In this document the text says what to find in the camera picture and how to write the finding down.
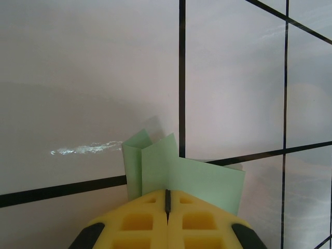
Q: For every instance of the light green cloth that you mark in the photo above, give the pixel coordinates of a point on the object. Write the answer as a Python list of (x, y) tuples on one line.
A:
[(194, 176)]

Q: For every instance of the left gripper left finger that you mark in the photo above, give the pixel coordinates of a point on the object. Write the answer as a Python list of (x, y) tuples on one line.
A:
[(116, 233)]

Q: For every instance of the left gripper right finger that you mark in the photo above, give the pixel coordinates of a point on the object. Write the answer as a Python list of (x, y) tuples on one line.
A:
[(220, 233)]

